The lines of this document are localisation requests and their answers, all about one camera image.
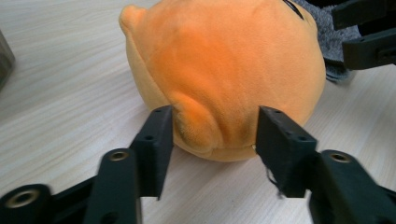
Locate orange plush toy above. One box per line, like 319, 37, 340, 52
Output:
119, 0, 327, 162

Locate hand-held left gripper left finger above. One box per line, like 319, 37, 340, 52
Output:
129, 105, 175, 201

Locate grey fluffy cloth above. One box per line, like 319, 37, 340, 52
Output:
292, 0, 362, 83

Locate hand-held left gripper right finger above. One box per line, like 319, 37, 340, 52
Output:
255, 105, 318, 199

